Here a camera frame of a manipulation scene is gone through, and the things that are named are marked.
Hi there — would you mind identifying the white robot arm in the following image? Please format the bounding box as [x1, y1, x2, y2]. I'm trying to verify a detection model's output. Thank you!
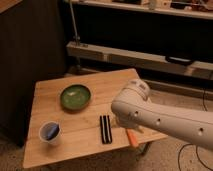
[111, 79, 213, 151]

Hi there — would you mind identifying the green ceramic bowl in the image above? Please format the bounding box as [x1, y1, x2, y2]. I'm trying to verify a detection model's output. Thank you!
[60, 84, 91, 110]

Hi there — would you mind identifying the white metal shelf beam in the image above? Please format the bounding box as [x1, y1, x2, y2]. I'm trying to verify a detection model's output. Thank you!
[66, 41, 213, 79]

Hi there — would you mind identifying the black striped rectangular block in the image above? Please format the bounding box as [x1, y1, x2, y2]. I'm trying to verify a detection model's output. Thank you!
[99, 115, 112, 144]

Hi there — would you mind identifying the wooden folding table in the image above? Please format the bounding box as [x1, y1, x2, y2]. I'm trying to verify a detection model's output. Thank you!
[22, 68, 169, 170]

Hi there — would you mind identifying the orange carrot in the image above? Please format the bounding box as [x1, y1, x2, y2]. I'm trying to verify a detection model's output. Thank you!
[126, 129, 139, 148]

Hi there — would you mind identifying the blue object in cup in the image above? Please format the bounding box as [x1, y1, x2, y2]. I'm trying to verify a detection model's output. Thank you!
[46, 124, 59, 140]

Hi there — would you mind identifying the white paper cup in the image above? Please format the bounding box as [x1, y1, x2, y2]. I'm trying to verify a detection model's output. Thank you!
[39, 121, 60, 146]

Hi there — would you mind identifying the metal vertical pole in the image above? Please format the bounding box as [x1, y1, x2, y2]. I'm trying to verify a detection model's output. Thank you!
[69, 0, 80, 46]

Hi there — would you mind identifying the upper white shelf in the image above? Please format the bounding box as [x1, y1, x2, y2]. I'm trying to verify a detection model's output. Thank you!
[64, 0, 213, 21]

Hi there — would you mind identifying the black handle on beam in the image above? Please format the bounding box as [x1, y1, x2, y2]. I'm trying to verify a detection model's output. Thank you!
[165, 56, 195, 66]

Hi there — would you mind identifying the black cable on floor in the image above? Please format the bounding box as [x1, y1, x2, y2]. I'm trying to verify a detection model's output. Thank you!
[177, 71, 213, 171]

